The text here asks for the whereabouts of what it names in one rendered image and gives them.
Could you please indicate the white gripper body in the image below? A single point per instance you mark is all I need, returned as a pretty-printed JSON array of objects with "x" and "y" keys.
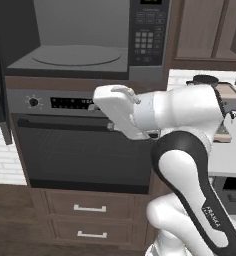
[{"x": 115, "y": 103}]

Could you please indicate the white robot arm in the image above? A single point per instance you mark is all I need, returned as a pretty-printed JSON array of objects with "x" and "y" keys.
[{"x": 186, "y": 173}]

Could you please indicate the black glass oven door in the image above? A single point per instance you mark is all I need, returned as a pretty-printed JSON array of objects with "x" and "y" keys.
[{"x": 76, "y": 160}]

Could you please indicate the grey microwave turntable plate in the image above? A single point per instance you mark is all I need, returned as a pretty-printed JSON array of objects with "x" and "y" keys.
[{"x": 76, "y": 55}]

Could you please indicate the black and steel microwave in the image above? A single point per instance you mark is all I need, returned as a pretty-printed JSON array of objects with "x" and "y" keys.
[{"x": 146, "y": 33}]

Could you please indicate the black oven knob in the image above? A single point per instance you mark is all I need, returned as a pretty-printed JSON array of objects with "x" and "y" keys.
[{"x": 33, "y": 102}]

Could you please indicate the steel and black oven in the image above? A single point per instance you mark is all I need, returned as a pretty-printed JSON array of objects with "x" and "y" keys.
[{"x": 56, "y": 160}]

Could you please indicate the brown wooden drawer front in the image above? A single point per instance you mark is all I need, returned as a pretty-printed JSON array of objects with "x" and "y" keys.
[
  {"x": 90, "y": 199},
  {"x": 90, "y": 225}
]

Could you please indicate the brown wooden wall cupboards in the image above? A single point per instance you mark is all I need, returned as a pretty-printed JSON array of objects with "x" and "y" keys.
[{"x": 203, "y": 30}]

